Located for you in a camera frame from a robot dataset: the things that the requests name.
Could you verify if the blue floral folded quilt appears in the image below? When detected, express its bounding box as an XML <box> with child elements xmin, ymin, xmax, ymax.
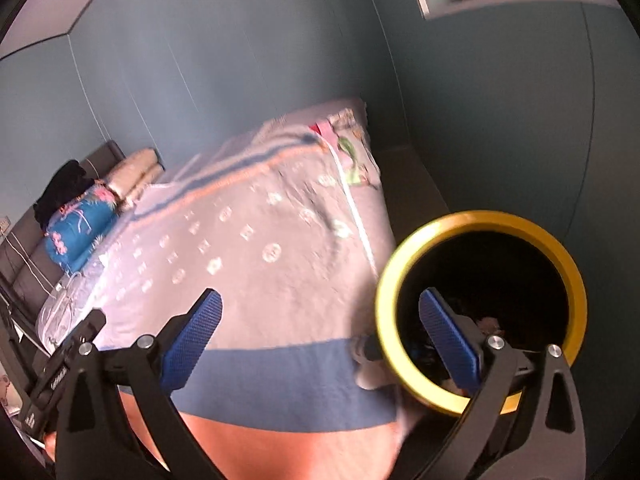
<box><xmin>43</xmin><ymin>182</ymin><xmax>119</xmax><ymax>274</ymax></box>

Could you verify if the grey flower printed blanket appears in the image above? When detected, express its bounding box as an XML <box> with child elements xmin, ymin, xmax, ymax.
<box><xmin>90</xmin><ymin>97</ymin><xmax>417</xmax><ymax>480</ymax></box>

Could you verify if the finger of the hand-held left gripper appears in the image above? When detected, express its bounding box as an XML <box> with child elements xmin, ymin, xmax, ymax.
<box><xmin>59</xmin><ymin>308</ymin><xmax>108</xmax><ymax>362</ymax></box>

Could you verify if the black clothing pile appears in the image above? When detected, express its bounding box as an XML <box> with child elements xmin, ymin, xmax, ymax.
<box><xmin>33</xmin><ymin>159</ymin><xmax>94</xmax><ymax>227</ymax></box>

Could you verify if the grey padded headboard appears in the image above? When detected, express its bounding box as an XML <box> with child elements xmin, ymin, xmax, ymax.
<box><xmin>0</xmin><ymin>141</ymin><xmax>127</xmax><ymax>313</ymax></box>

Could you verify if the white charging cable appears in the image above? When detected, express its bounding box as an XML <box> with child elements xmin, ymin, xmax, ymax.
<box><xmin>2</xmin><ymin>232</ymin><xmax>77</xmax><ymax>352</ymax></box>

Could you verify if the black bin with yellow rim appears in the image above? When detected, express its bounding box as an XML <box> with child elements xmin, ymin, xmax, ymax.
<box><xmin>375</xmin><ymin>211</ymin><xmax>589</xmax><ymax>417</ymax></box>

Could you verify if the beige printed pillow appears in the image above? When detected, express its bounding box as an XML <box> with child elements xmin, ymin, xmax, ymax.
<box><xmin>108</xmin><ymin>147</ymin><xmax>159</xmax><ymax>187</ymax></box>
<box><xmin>120</xmin><ymin>164</ymin><xmax>166</xmax><ymax>207</ymax></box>

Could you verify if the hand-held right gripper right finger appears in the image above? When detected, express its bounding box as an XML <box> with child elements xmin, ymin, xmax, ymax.
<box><xmin>417</xmin><ymin>287</ymin><xmax>588</xmax><ymax>480</ymax></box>

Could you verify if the pink green folded garment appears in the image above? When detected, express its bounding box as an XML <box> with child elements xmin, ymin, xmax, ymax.
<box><xmin>307</xmin><ymin>109</ymin><xmax>382</xmax><ymax>192</ymax></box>

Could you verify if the striped bed sheet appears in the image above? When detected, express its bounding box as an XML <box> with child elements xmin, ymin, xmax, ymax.
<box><xmin>36</xmin><ymin>180</ymin><xmax>168</xmax><ymax>357</ymax></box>

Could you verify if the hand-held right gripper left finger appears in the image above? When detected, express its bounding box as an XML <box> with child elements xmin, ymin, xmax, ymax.
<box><xmin>54</xmin><ymin>287</ymin><xmax>224</xmax><ymax>480</ymax></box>

